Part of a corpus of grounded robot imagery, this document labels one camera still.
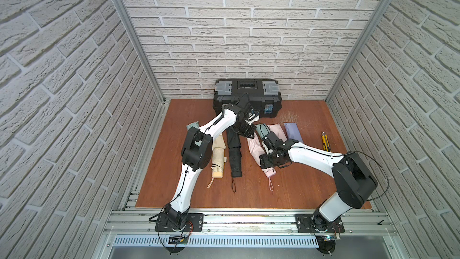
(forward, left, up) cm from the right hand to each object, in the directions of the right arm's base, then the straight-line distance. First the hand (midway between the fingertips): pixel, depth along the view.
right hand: (268, 162), depth 90 cm
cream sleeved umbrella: (+4, +26, +2) cm, 26 cm away
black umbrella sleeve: (+13, +17, 0) cm, 22 cm away
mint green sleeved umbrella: (+25, -1, -6) cm, 26 cm away
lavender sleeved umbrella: (+17, -17, +1) cm, 24 cm away
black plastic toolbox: (+34, -2, +15) cm, 37 cm away
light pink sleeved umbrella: (+20, -8, +1) cm, 21 cm away
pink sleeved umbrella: (-5, +1, 0) cm, 5 cm away
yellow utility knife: (+9, -34, -1) cm, 35 cm away
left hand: (+13, +5, +7) cm, 15 cm away
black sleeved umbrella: (+2, +17, 0) cm, 17 cm away
